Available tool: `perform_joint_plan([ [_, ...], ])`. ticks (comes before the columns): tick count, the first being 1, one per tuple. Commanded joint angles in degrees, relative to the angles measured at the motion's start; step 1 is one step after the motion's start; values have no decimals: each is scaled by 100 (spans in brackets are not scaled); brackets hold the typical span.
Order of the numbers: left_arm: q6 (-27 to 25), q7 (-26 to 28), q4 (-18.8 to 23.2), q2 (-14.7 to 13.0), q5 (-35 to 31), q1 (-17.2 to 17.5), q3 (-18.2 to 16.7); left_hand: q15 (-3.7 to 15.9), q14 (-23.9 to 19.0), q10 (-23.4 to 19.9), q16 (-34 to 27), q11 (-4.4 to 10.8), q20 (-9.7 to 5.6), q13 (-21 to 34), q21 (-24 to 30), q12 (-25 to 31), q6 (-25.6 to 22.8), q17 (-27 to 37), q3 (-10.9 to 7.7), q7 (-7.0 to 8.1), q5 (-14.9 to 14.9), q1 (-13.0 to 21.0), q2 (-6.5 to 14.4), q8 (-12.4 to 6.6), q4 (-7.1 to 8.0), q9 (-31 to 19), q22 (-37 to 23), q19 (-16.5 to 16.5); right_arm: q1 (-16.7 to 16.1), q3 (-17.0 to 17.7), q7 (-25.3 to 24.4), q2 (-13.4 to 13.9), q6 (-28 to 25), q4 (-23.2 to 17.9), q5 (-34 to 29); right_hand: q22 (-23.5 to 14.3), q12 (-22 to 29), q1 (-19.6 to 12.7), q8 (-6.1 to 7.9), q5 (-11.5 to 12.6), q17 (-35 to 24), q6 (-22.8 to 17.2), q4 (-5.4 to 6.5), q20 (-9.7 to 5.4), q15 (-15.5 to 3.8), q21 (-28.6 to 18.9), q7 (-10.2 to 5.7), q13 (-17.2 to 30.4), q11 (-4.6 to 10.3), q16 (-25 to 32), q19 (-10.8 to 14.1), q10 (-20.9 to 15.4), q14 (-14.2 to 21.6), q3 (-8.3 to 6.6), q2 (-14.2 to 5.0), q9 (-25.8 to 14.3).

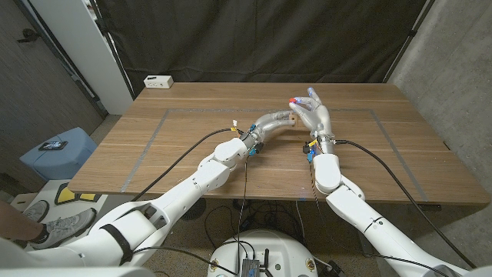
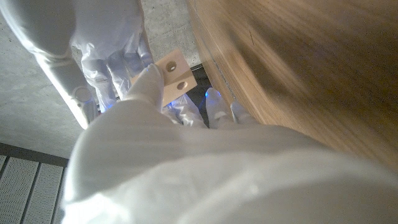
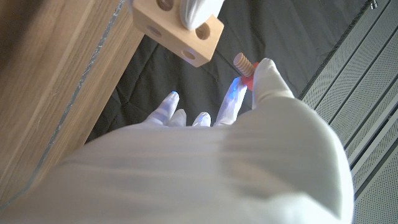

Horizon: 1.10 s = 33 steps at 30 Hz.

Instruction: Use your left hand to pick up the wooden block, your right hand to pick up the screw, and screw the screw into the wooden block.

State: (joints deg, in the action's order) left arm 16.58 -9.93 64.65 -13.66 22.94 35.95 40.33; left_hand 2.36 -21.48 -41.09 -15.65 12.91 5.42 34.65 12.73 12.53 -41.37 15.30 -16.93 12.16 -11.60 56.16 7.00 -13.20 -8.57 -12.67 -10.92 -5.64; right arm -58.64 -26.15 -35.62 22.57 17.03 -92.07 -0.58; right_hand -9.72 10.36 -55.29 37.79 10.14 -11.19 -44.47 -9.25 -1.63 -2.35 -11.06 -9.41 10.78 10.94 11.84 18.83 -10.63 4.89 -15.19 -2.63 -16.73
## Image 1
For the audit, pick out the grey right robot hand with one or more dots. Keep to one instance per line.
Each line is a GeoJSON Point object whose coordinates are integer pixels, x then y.
{"type": "Point", "coordinates": [319, 119]}

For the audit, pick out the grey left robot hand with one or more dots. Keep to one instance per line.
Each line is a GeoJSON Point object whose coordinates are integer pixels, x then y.
{"type": "Point", "coordinates": [269, 125]}

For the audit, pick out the small wooden block with holes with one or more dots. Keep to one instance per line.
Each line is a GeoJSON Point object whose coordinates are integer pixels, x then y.
{"type": "Point", "coordinates": [294, 120]}

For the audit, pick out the red screw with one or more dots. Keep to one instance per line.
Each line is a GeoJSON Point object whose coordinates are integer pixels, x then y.
{"type": "Point", "coordinates": [293, 100]}

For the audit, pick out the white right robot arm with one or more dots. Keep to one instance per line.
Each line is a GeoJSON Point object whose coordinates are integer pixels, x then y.
{"type": "Point", "coordinates": [326, 169]}

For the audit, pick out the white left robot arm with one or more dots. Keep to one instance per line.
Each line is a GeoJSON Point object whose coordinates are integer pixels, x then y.
{"type": "Point", "coordinates": [200, 181]}

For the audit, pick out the black backdrop curtain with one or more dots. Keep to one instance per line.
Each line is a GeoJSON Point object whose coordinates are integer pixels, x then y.
{"type": "Point", "coordinates": [250, 38]}

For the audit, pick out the black round floor fan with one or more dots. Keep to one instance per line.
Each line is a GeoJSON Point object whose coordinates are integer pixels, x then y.
{"type": "Point", "coordinates": [199, 211]}

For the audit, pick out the white power strip box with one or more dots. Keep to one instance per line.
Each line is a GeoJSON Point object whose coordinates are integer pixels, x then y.
{"type": "Point", "coordinates": [158, 81]}

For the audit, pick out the black backdrop stand pole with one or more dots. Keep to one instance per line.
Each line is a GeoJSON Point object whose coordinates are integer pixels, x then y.
{"type": "Point", "coordinates": [111, 50]}
{"type": "Point", "coordinates": [407, 38]}

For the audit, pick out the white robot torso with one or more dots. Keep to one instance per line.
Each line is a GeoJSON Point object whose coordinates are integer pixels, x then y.
{"type": "Point", "coordinates": [276, 250]}

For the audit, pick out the small grey finned box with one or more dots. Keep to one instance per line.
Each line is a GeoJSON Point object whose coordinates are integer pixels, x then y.
{"type": "Point", "coordinates": [250, 268]}

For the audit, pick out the white base with yellow mark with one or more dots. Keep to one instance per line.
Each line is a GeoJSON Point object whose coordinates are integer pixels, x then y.
{"type": "Point", "coordinates": [73, 195]}

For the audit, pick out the blue stool with phone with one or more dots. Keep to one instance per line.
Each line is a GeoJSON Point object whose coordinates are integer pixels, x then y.
{"type": "Point", "coordinates": [57, 161]}

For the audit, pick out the black phone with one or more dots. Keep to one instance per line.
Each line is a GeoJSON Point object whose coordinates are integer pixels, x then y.
{"type": "Point", "coordinates": [53, 145]}

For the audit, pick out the grey sneaker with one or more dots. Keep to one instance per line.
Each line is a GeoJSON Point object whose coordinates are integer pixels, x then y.
{"type": "Point", "coordinates": [36, 211]}

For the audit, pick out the person's bare leg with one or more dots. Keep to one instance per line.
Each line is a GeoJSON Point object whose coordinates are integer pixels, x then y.
{"type": "Point", "coordinates": [15, 223]}

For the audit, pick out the white wall panel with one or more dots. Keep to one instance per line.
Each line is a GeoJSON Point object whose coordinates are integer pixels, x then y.
{"type": "Point", "coordinates": [84, 50]}

